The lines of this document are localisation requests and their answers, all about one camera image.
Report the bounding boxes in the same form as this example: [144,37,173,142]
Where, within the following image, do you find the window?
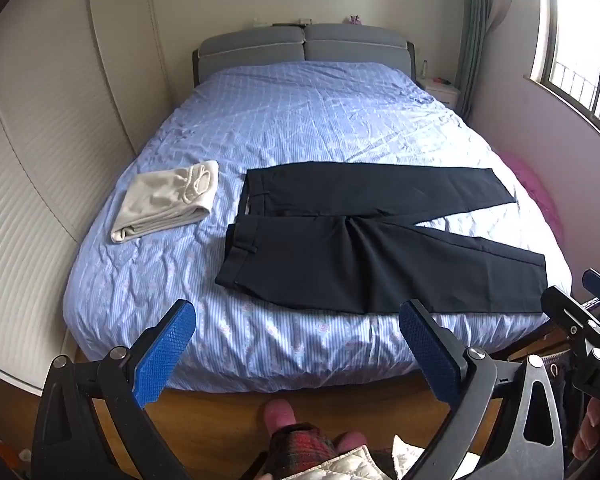
[530,0,600,153]

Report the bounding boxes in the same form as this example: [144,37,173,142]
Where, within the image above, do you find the pink slipper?
[263,400,297,435]
[336,430,370,455]

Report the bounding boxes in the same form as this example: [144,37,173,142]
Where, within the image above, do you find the white quilted jacket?
[307,444,387,480]

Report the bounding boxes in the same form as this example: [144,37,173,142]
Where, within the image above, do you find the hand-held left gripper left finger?
[30,299,197,480]

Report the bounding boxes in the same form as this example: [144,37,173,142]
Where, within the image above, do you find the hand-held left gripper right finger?
[399,299,568,480]

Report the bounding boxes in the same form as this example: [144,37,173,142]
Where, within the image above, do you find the white sliding wardrobe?
[0,0,201,391]

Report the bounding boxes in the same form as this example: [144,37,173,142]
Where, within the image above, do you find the green curtain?
[454,0,505,121]

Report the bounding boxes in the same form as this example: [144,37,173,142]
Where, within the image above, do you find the pink cloth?
[495,147,565,256]

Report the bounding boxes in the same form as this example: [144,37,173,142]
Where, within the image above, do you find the black pants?
[214,162,547,315]

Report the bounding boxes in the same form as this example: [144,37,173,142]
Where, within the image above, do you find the white nightstand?
[420,77,462,113]

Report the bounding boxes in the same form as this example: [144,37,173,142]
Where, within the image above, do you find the folded beige garment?
[110,160,220,245]

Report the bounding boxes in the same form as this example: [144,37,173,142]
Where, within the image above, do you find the bed with blue striped sheet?
[62,61,573,393]

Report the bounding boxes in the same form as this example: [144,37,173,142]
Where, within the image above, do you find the white cloth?
[391,434,483,480]

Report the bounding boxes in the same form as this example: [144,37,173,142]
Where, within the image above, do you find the person's right hand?
[571,399,600,467]

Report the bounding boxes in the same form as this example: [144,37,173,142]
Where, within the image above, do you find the grey padded headboard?
[192,23,417,92]

